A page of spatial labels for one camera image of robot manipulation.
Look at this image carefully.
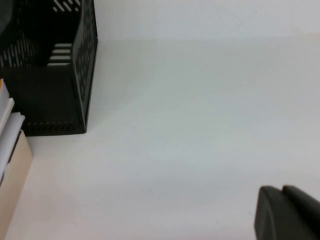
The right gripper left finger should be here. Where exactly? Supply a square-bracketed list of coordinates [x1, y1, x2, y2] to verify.
[254, 186, 306, 240]

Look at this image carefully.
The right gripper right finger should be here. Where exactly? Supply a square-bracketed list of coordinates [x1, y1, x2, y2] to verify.
[283, 184, 320, 240]

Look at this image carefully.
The cream paged dark cover book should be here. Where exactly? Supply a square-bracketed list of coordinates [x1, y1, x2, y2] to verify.
[0, 128, 34, 240]

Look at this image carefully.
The black plastic book stand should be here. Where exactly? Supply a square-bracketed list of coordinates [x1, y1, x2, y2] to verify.
[0, 0, 99, 138]

